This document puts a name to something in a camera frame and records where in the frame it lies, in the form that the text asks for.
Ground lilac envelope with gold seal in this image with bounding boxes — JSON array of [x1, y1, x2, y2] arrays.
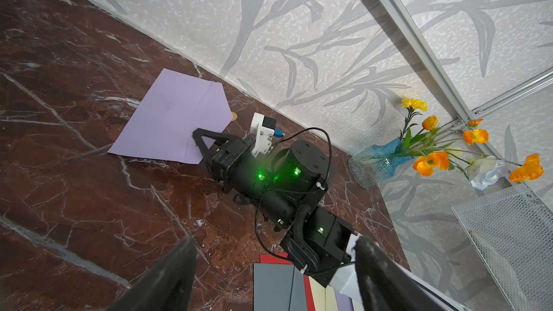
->
[[108, 69, 233, 165]]

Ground orange and yellow flowers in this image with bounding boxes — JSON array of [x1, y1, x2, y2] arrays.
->
[[395, 99, 544, 190]]

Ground horizontal aluminium frame bar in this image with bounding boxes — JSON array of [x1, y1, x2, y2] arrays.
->
[[466, 66, 553, 122]]

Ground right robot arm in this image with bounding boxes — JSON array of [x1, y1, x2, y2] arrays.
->
[[192, 129, 464, 310]]

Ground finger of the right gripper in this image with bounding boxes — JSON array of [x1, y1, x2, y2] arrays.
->
[[192, 128, 238, 172]]

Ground grey envelope with gold seal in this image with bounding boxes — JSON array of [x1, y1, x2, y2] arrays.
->
[[253, 262, 308, 311]]

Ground pale yellow envelope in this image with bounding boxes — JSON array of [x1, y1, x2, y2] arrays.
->
[[309, 277, 338, 311]]

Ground white wire basket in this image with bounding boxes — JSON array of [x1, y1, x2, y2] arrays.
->
[[452, 184, 552, 310]]

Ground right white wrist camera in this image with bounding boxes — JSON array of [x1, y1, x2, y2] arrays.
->
[[250, 112, 284, 158]]

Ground red envelope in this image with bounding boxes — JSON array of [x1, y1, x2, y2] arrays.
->
[[258, 253, 316, 311]]

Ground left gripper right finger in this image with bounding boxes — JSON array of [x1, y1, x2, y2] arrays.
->
[[354, 237, 448, 310]]

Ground blue glass vase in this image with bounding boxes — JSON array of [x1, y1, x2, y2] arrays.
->
[[349, 138, 413, 189]]

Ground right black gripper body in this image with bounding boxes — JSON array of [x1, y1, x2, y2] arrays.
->
[[210, 136, 278, 201]]

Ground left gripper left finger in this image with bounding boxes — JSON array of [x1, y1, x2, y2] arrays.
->
[[108, 238, 197, 310]]

